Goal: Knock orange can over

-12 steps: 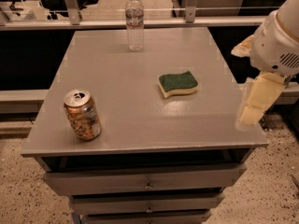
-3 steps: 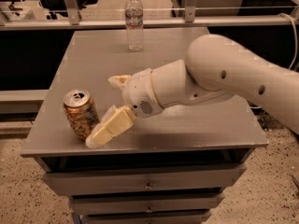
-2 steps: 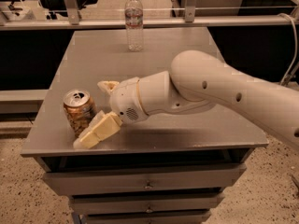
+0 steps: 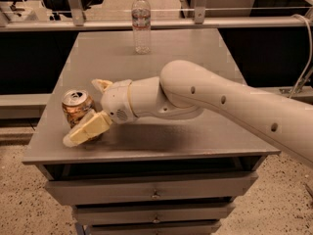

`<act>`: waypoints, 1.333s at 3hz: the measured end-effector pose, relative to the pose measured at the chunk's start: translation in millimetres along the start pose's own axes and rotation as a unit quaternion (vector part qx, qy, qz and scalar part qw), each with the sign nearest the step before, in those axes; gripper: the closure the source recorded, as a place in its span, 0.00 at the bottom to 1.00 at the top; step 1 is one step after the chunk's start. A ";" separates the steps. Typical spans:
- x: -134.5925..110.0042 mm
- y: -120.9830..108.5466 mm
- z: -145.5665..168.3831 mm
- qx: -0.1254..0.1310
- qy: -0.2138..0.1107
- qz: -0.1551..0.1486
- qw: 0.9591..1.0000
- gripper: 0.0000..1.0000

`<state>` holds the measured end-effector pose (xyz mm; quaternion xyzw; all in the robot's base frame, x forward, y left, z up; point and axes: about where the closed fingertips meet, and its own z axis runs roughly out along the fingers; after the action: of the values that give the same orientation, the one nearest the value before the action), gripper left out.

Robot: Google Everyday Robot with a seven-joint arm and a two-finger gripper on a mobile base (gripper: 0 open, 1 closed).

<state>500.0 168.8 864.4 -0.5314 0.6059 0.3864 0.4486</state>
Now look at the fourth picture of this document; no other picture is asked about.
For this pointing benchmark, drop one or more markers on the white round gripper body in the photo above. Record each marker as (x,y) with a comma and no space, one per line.
(116,101)

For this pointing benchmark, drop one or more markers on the grey bottom drawer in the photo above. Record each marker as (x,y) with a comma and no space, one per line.
(201,227)

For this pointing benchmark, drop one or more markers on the clear plastic water bottle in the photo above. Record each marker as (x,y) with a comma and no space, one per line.
(141,25)

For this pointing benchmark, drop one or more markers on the grey drawer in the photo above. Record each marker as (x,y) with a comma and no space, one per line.
(151,188)
(156,213)
(201,227)

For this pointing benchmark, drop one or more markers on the grey top drawer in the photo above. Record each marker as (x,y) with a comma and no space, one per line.
(151,188)

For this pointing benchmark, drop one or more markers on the orange soda can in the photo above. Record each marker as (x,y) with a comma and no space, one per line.
(79,108)

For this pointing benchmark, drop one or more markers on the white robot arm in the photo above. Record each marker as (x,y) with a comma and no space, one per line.
(183,90)

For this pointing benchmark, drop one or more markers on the grey metal railing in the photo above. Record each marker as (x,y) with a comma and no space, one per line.
(32,15)

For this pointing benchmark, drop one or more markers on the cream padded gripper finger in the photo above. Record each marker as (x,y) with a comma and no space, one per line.
(101,85)
(92,125)

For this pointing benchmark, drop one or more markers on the grey middle drawer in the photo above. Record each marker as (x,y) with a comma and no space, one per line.
(156,213)

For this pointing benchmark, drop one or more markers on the grey drawer cabinet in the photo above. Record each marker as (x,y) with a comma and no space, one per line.
(149,146)

